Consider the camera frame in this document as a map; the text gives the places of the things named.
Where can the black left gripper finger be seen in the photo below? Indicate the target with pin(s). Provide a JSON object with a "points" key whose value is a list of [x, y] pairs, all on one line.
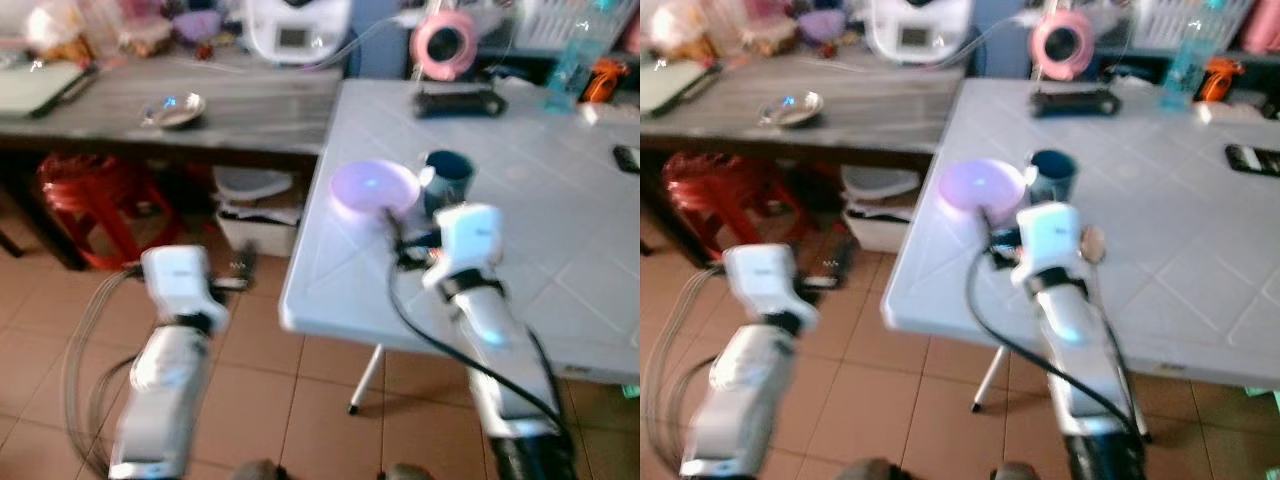
{"points": [[845, 258], [248, 262]]}

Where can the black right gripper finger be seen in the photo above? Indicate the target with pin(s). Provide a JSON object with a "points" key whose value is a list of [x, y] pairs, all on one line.
{"points": [[991, 224], [392, 225]]}

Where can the brown spoon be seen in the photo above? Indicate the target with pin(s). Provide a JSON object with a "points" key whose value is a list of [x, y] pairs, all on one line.
{"points": [[1093, 243]]}

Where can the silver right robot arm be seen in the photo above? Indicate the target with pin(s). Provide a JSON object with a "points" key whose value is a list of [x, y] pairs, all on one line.
{"points": [[1080, 345], [500, 345]]}

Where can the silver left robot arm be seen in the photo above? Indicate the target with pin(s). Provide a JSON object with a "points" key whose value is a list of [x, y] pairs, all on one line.
{"points": [[160, 385], [735, 390]]}

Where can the pale purple bowl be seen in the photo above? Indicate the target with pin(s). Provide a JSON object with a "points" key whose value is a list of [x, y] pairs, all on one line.
{"points": [[372, 185], [980, 183]]}

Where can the white plastic container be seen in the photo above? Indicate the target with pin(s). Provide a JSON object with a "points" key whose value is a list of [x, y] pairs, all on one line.
{"points": [[255, 215], [880, 215]]}

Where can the dark blue cup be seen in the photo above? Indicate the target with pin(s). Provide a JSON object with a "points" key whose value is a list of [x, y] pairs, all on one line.
{"points": [[450, 180], [1055, 175]]}

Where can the white folding table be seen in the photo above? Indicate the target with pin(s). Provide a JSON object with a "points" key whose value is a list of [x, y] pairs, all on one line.
{"points": [[500, 160], [1150, 200]]}

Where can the red plastic stool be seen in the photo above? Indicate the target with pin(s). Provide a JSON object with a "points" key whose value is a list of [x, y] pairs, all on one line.
{"points": [[715, 195], [95, 195]]}

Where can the flat black device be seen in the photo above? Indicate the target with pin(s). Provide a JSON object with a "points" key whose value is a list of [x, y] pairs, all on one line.
{"points": [[1075, 103], [460, 102]]}

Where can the grey wooden table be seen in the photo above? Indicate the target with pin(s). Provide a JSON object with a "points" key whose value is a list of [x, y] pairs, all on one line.
{"points": [[880, 110], [250, 110]]}

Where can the small metal dish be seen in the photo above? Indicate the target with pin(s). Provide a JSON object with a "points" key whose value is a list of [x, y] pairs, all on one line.
{"points": [[173, 110], [790, 108]]}

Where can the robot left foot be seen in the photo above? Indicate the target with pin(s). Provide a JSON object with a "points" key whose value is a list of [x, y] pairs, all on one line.
{"points": [[872, 470], [258, 471]]}

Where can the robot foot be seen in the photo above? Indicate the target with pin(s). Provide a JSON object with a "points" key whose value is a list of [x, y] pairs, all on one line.
{"points": [[410, 472], [872, 470], [1015, 472], [258, 471]]}

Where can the white kitchen appliance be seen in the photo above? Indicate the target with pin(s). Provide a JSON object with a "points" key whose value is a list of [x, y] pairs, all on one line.
{"points": [[920, 30], [295, 30]]}

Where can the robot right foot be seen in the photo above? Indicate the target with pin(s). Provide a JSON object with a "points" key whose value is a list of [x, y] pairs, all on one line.
{"points": [[410, 472], [1015, 472]]}

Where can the black remote control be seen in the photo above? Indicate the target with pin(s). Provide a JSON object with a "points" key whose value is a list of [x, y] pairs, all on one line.
{"points": [[628, 158], [1255, 160]]}

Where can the purple bag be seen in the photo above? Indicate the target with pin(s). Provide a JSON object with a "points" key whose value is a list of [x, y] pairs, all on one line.
{"points": [[822, 25], [197, 25]]}

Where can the pale green tray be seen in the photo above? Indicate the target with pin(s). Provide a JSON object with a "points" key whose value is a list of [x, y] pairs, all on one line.
{"points": [[40, 88], [670, 88]]}

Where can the clear blue water bottle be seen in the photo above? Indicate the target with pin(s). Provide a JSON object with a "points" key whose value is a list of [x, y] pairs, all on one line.
{"points": [[578, 60], [1192, 58]]}

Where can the orange and black tool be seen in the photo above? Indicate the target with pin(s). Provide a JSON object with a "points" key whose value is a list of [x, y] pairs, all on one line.
{"points": [[603, 80], [1222, 78]]}

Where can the white plastic basket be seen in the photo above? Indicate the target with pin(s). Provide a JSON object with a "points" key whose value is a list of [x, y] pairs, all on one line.
{"points": [[1160, 25], [545, 25]]}

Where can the clear food bag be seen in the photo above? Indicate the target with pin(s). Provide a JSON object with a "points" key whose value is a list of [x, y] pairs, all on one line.
{"points": [[680, 25], [55, 28]]}

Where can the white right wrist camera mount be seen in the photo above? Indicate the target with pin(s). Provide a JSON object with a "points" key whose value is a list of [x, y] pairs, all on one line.
{"points": [[1050, 238], [470, 238]]}

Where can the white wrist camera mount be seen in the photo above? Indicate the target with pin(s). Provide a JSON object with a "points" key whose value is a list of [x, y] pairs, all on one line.
{"points": [[470, 238], [1050, 238], [762, 275], [178, 275]]}

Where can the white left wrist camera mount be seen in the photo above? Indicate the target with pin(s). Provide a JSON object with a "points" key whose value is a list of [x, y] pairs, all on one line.
{"points": [[178, 275], [762, 275]]}

